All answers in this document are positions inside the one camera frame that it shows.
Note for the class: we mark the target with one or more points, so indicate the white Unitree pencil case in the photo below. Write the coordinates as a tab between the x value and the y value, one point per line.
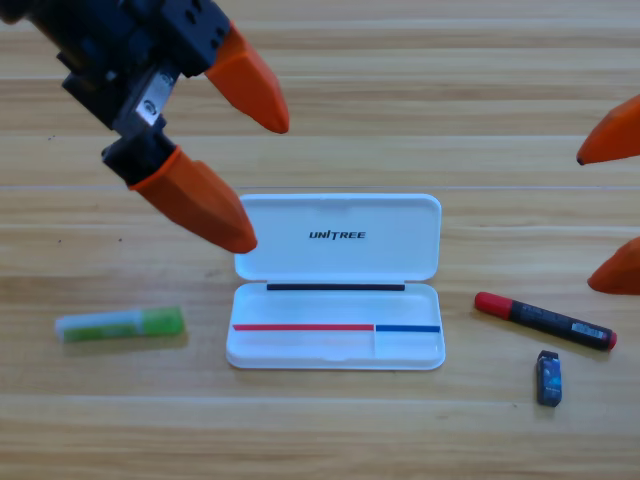
340	310

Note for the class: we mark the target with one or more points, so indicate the green glue stick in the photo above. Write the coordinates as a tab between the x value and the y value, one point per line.
125	324

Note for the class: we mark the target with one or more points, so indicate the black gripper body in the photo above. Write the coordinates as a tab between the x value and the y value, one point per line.
125	55

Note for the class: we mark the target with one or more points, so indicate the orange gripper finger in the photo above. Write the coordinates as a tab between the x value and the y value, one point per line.
620	272
617	137
200	200
250	85

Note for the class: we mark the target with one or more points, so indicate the black marker with red cap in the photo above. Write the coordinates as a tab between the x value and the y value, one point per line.
545	320

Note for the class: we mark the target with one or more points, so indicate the small black eraser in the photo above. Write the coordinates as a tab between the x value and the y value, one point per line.
550	380

